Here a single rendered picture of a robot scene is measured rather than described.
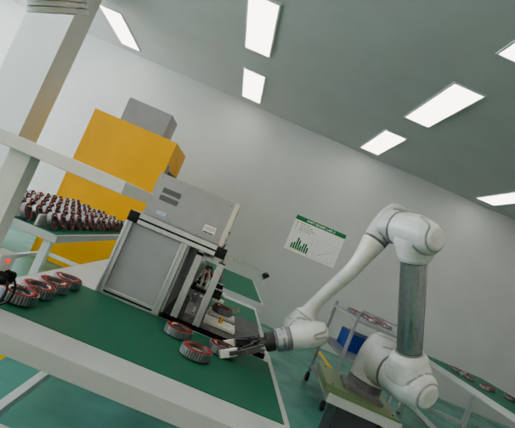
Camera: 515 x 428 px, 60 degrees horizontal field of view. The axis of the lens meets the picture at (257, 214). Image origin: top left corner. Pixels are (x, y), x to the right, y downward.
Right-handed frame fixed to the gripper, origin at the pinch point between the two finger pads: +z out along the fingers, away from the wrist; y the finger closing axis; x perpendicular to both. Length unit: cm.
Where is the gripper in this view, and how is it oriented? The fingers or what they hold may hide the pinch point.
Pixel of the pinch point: (223, 348)
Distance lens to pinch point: 178.2
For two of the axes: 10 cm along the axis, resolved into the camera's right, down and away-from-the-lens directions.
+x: 1.2, 9.9, 0.2
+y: 1.5, 0.0, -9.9
